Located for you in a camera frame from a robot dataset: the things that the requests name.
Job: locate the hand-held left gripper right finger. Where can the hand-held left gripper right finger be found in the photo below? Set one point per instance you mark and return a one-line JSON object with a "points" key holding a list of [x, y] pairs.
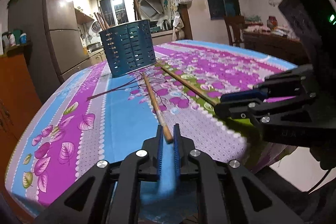
{"points": [[176, 153]]}

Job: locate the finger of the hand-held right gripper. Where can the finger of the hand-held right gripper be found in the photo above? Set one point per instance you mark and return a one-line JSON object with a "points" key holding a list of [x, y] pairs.
{"points": [[244, 95], [236, 108]]}

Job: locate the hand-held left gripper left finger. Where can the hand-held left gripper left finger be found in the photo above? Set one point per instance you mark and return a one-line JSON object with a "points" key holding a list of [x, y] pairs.
{"points": [[159, 155]]}

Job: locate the blue perforated utensil holder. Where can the blue perforated utensil holder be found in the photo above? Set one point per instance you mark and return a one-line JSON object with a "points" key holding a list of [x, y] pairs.
{"points": [[131, 50]]}

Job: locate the wooden chair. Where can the wooden chair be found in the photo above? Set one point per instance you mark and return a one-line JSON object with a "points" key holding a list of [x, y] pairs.
{"points": [[235, 29]]}

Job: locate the pink cloth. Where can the pink cloth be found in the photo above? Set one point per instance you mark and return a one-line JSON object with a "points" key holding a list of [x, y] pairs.
{"points": [[256, 29]]}

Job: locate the green wrapped basket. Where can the green wrapped basket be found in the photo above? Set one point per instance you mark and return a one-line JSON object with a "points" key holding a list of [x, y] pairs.
{"points": [[254, 18]]}

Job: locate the brown glass jar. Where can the brown glass jar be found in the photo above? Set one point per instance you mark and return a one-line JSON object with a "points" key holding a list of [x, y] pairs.
{"points": [[272, 23]]}

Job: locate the floral striped tablecloth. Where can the floral striped tablecloth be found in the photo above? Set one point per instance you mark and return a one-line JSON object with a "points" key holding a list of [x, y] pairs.
{"points": [[78, 108]]}

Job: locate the beige hanging cloth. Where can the beige hanging cloth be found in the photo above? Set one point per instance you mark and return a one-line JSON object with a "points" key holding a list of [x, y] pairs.
{"points": [[178, 27]]}

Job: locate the steel kettle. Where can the steel kettle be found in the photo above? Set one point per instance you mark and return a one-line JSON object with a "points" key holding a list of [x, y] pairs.
{"points": [[166, 25]]}

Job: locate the steel pot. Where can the steel pot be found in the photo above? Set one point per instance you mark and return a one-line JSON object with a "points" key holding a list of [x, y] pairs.
{"points": [[94, 47]]}

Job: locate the steel range hood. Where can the steel range hood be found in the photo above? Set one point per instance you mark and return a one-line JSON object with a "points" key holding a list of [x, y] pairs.
{"points": [[149, 7]]}

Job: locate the steel colander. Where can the steel colander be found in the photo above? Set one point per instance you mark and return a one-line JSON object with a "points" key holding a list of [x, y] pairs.
{"points": [[96, 27]]}

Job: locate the kitchen window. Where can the kitchen window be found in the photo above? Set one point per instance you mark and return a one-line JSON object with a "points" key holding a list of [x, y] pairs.
{"points": [[113, 10]]}

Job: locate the orange wooden cabinet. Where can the orange wooden cabinet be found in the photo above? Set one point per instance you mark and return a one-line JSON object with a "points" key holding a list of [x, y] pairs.
{"points": [[15, 87]]}

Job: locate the bronze refrigerator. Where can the bronze refrigerator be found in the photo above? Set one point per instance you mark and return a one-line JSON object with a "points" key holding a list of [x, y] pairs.
{"points": [[60, 29]]}

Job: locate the blue white container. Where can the blue white container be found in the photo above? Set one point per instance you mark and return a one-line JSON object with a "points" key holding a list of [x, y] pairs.
{"points": [[23, 38]]}

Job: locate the green container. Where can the green container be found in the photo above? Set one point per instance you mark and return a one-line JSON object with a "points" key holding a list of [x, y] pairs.
{"points": [[15, 35]]}

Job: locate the white bottle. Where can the white bottle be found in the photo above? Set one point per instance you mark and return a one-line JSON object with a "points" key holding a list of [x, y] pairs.
{"points": [[10, 39]]}

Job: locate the beige wall cabinets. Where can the beige wall cabinets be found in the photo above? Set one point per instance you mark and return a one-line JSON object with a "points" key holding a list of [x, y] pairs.
{"points": [[82, 16]]}

